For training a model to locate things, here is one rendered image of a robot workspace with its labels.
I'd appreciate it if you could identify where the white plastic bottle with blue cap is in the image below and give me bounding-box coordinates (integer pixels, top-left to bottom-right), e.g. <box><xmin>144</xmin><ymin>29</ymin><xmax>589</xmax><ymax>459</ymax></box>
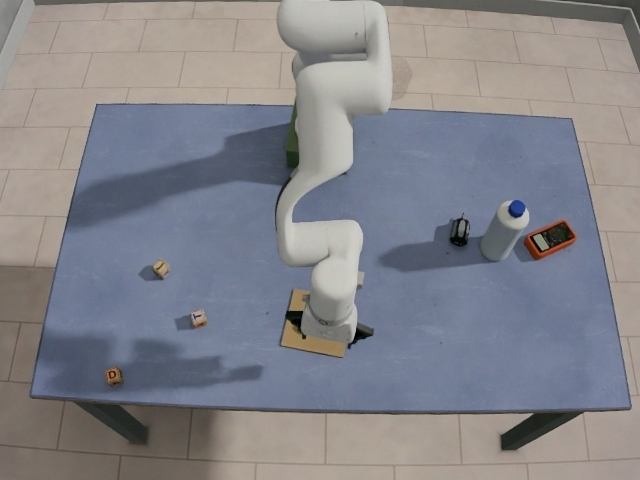
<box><xmin>480</xmin><ymin>200</ymin><xmax>529</xmax><ymax>262</ymax></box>

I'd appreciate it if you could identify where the tan square mat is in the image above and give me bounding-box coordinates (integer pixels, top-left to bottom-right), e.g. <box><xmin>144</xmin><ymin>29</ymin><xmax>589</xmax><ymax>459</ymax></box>
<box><xmin>281</xmin><ymin>289</ymin><xmax>346</xmax><ymax>358</ymax></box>

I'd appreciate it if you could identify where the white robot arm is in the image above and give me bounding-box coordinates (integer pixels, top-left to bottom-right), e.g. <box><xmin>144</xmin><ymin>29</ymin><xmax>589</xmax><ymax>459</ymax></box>
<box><xmin>275</xmin><ymin>0</ymin><xmax>392</xmax><ymax>327</ymax></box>

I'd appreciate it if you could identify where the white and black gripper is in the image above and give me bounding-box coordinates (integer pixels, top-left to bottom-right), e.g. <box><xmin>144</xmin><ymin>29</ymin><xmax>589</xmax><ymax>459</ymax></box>
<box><xmin>285</xmin><ymin>303</ymin><xmax>374</xmax><ymax>349</ymax></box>

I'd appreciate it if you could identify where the orange digital multimeter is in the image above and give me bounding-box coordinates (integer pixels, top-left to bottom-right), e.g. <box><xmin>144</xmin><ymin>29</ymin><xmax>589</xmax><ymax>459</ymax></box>
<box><xmin>524</xmin><ymin>220</ymin><xmax>577</xmax><ymax>260</ymax></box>

